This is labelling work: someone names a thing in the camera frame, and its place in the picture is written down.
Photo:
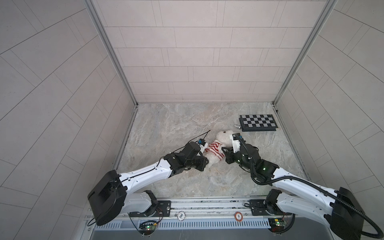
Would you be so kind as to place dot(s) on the white teddy bear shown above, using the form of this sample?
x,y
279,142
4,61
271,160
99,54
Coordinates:
x,y
224,138

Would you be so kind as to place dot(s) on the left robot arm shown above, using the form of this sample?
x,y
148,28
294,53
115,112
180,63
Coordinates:
x,y
116,193

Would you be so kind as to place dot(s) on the black white chessboard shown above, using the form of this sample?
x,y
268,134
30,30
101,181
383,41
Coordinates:
x,y
257,123

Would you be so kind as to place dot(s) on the right circuit board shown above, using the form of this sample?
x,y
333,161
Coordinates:
x,y
276,225

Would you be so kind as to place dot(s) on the red white striped sweater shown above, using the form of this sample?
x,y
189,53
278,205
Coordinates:
x,y
215,148

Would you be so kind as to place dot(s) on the red poker chip on rail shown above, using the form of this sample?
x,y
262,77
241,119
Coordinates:
x,y
238,216

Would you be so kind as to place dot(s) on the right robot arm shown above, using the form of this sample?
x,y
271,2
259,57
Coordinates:
x,y
337,209

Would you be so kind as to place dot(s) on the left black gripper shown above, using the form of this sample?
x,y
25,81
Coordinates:
x,y
202,164

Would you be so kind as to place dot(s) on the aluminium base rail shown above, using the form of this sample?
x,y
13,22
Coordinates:
x,y
225,207

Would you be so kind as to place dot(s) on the left circuit board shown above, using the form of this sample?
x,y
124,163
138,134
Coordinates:
x,y
148,227

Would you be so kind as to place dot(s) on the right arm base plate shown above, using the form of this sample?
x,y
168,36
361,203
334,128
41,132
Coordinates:
x,y
258,208

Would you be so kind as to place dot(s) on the white poker chip on rail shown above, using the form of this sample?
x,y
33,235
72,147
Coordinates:
x,y
181,216

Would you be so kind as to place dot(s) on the circuit board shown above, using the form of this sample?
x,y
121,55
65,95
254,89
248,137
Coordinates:
x,y
148,227
276,225

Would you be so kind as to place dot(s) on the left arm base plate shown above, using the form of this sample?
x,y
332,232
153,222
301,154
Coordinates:
x,y
162,209

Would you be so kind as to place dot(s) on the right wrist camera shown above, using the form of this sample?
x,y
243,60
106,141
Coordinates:
x,y
235,138

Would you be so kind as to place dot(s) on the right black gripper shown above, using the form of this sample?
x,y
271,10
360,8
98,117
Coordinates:
x,y
229,154

